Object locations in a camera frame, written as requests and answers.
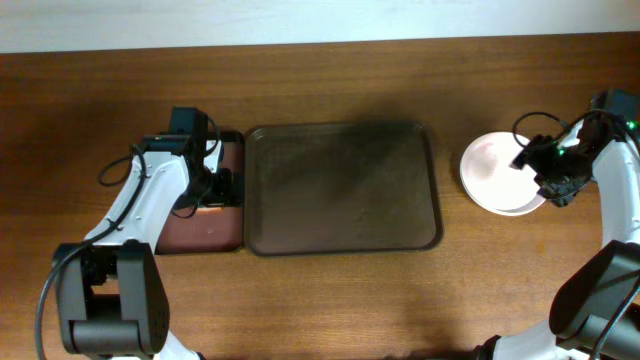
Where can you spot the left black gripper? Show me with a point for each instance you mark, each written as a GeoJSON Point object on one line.
{"type": "Point", "coordinates": [223, 197]}

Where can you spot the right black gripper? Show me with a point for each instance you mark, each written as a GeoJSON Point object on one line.
{"type": "Point", "coordinates": [531, 157]}

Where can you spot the orange green scrub sponge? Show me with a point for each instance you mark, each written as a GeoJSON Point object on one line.
{"type": "Point", "coordinates": [209, 210]}

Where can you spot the white plate small red stain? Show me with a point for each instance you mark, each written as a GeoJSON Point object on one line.
{"type": "Point", "coordinates": [485, 165]}

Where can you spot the grey-white plate with sauce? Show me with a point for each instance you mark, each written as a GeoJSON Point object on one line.
{"type": "Point", "coordinates": [507, 203]}

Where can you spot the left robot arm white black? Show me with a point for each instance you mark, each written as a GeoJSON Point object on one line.
{"type": "Point", "coordinates": [111, 302]}

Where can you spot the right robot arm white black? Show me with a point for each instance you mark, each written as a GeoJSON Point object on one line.
{"type": "Point", "coordinates": [594, 315]}

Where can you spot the small reddish brown tray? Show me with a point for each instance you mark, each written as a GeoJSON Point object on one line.
{"type": "Point", "coordinates": [188, 233]}

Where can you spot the large dark brown tray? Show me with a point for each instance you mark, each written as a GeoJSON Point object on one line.
{"type": "Point", "coordinates": [340, 188]}

